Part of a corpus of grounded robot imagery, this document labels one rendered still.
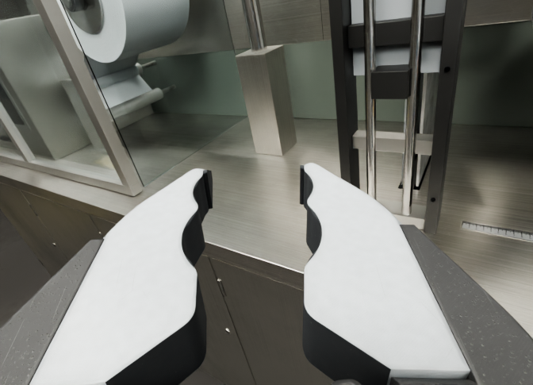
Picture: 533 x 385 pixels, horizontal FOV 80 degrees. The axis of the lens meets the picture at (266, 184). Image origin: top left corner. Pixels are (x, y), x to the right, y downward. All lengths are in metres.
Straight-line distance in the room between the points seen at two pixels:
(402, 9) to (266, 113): 0.45
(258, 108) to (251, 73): 0.09
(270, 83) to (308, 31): 0.27
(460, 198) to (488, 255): 0.15
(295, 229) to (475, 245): 0.29
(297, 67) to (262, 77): 0.28
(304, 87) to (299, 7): 0.23
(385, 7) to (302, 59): 0.58
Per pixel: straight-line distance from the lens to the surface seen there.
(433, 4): 0.51
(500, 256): 0.60
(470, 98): 0.98
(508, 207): 0.70
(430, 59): 0.52
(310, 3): 1.03
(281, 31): 1.08
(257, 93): 0.85
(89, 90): 0.83
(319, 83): 1.06
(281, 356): 0.90
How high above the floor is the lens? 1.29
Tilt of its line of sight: 31 degrees down
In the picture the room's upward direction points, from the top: 12 degrees counter-clockwise
